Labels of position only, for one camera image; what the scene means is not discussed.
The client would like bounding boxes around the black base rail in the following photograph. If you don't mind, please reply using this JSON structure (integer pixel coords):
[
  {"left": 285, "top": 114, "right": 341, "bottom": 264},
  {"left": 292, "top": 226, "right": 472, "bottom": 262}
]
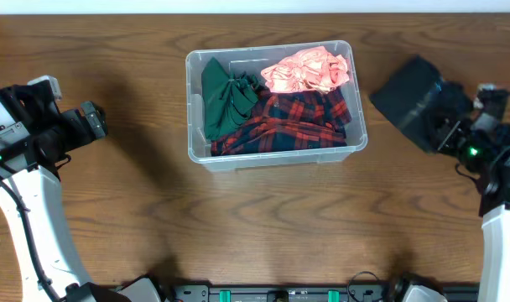
[{"left": 170, "top": 281, "right": 481, "bottom": 302}]

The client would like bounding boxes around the clear plastic storage container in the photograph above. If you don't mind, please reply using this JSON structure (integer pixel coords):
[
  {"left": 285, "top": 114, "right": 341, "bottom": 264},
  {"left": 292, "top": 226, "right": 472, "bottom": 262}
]
[{"left": 185, "top": 40, "right": 368, "bottom": 172}]

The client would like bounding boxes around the pink garment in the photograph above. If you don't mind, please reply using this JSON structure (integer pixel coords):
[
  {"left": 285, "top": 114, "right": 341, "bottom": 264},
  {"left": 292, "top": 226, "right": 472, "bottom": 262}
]
[{"left": 261, "top": 46, "right": 350, "bottom": 94}]

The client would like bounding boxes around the red plaid flannel shirt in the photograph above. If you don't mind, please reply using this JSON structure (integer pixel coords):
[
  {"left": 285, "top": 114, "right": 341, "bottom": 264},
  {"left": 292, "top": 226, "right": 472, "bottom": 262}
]
[{"left": 211, "top": 89, "right": 351, "bottom": 156}]

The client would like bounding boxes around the black garment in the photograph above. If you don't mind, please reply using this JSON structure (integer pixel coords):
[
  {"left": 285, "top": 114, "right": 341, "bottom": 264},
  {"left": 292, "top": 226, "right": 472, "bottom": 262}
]
[{"left": 369, "top": 56, "right": 473, "bottom": 154}]

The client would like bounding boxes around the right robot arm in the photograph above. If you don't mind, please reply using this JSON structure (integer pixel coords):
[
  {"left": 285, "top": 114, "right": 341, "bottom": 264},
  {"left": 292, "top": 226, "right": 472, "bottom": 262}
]
[{"left": 415, "top": 110, "right": 510, "bottom": 301}]

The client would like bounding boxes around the dark green garment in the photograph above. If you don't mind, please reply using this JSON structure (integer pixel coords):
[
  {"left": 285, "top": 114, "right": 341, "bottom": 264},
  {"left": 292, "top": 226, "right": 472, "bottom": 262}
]
[{"left": 201, "top": 58, "right": 261, "bottom": 141}]

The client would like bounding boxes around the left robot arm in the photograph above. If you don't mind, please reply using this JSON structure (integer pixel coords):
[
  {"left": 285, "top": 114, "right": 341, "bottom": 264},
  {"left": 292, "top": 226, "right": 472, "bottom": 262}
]
[{"left": 0, "top": 75, "right": 161, "bottom": 301}]

